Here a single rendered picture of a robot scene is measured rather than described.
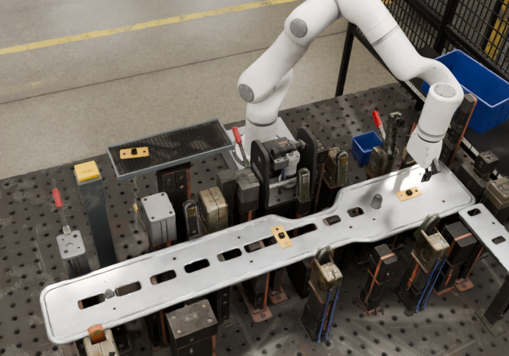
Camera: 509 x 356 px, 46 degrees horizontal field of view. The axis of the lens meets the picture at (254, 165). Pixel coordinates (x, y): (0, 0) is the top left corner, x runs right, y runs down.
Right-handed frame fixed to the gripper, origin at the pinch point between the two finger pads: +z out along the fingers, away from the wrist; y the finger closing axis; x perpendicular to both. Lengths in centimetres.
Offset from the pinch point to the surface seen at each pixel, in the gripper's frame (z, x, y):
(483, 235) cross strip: 11.7, 12.1, 23.5
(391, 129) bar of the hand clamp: -4.7, -1.2, -14.4
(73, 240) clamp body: 6, -105, -17
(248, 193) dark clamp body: 7, -51, -15
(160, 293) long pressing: 12, -86, 5
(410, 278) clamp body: 29.4, -7.7, 19.7
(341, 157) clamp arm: 2.5, -18.0, -15.3
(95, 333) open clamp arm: 2, -106, 16
